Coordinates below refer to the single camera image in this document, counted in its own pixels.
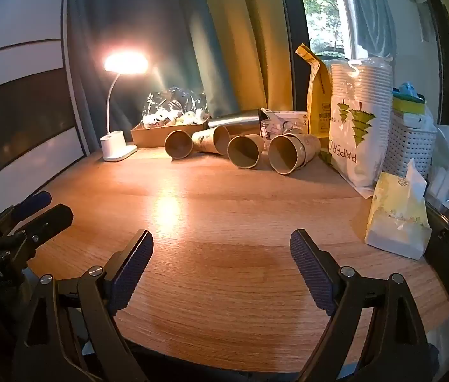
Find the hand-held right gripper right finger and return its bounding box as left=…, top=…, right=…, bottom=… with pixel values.
left=289, top=229, right=440, bottom=382

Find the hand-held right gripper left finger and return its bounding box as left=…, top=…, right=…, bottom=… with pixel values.
left=11, top=229, right=154, bottom=382

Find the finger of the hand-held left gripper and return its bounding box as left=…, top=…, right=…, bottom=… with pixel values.
left=0, top=190, right=53, bottom=241
left=7, top=204, right=75, bottom=277

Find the brown paper cup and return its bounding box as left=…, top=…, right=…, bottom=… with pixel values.
left=164, top=129, right=193, bottom=160
left=268, top=133, right=321, bottom=176
left=227, top=134, right=265, bottom=169
left=191, top=126, right=231, bottom=155

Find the white desk lamp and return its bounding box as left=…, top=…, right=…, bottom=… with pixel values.
left=100, top=51, right=149, bottom=162

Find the yellow white tissue pack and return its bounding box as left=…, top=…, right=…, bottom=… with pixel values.
left=364, top=158, right=433, bottom=261

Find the brown cardboard box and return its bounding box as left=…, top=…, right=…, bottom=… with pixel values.
left=130, top=117, right=212, bottom=149

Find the bagged stack of paper cups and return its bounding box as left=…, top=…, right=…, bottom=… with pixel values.
left=320, top=58, right=394, bottom=200

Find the small white carton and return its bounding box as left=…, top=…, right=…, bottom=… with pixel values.
left=260, top=108, right=309, bottom=138

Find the white woven plastic basket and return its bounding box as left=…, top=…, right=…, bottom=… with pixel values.
left=385, top=109, right=438, bottom=173

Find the clear bag of snacks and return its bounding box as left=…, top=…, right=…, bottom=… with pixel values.
left=142, top=86, right=209, bottom=128

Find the clear plastic bag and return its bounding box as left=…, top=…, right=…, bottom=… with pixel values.
left=427, top=125, right=449, bottom=211

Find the stainless steel tumbler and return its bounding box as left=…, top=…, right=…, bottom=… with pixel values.
left=207, top=109, right=269, bottom=136

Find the yellow paper pouch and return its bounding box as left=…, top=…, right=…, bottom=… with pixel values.
left=295, top=44, right=332, bottom=138

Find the yellow green sponge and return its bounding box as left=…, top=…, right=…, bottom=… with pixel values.
left=392, top=92, right=426, bottom=117

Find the teal curtain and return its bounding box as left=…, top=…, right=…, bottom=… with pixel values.
left=64, top=0, right=219, bottom=157

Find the yellow curtain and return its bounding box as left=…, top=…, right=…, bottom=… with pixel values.
left=196, top=0, right=293, bottom=117

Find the hanging grey cloth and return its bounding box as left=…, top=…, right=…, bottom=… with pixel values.
left=351, top=0, right=398, bottom=59

